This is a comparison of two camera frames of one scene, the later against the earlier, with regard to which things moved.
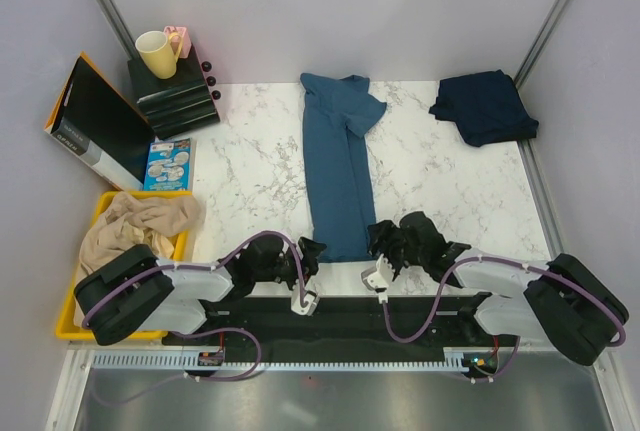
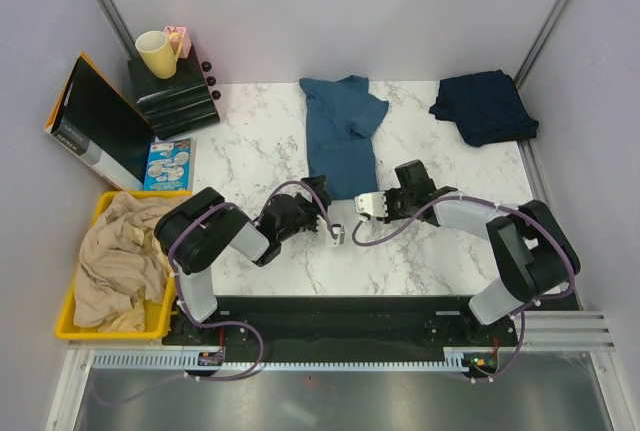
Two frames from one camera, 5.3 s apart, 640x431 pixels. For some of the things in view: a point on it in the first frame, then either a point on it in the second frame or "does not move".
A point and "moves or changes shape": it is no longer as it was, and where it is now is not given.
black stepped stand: [175, 104] does not move
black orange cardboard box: [99, 127] does not move
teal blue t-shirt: [337, 114] moves or changes shape
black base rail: [341, 325] does not move
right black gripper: [385, 231] to [391, 215]
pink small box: [186, 46] does not move
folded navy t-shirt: [485, 108] does not move
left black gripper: [309, 261] to [318, 184]
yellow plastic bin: [68, 327] does not move
